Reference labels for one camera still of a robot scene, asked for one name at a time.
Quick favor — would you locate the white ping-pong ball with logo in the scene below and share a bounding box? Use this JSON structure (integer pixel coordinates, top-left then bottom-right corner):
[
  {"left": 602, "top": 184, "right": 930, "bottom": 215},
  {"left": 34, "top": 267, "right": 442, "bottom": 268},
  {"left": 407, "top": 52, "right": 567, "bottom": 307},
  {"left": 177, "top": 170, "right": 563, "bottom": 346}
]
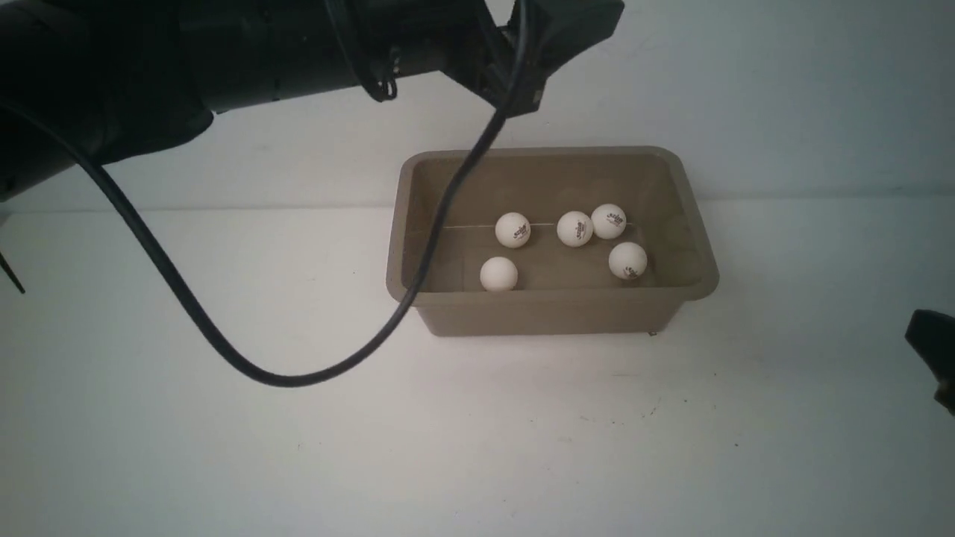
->
[{"left": 494, "top": 212, "right": 532, "bottom": 249}]

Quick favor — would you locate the tan plastic storage bin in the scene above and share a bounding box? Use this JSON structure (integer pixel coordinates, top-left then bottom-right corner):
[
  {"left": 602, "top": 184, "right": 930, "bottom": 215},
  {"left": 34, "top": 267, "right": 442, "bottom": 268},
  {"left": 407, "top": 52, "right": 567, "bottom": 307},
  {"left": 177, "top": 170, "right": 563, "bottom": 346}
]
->
[{"left": 413, "top": 146, "right": 719, "bottom": 336}]

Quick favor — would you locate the black zip tie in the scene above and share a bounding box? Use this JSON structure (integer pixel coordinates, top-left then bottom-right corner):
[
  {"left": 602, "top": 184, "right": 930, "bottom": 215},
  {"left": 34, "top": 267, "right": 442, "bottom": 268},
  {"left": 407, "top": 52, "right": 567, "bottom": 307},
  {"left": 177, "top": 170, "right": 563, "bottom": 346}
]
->
[{"left": 0, "top": 254, "right": 26, "bottom": 295}]

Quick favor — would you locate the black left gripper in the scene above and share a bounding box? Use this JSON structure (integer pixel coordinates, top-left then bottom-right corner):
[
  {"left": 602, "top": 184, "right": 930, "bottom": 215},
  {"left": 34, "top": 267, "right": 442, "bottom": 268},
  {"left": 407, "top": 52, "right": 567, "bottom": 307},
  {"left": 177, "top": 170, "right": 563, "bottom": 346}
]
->
[{"left": 441, "top": 1, "right": 625, "bottom": 118}]

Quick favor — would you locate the black left camera cable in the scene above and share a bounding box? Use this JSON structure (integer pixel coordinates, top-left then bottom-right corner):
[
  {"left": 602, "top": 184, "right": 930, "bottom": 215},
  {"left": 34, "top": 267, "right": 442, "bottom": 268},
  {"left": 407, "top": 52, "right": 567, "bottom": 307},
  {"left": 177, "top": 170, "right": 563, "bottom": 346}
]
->
[{"left": 0, "top": 0, "right": 532, "bottom": 389}]

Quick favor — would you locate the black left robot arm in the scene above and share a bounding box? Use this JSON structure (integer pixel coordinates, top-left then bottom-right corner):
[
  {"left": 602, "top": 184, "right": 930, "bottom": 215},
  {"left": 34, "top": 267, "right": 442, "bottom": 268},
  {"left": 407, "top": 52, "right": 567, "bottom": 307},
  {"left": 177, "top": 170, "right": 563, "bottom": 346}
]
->
[{"left": 1, "top": 1, "right": 624, "bottom": 166}]

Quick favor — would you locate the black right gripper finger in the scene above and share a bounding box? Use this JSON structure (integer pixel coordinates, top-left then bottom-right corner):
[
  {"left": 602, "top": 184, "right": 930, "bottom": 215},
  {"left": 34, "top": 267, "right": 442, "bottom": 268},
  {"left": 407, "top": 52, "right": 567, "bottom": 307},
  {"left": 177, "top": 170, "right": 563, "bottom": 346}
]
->
[{"left": 905, "top": 310, "right": 954, "bottom": 415}]

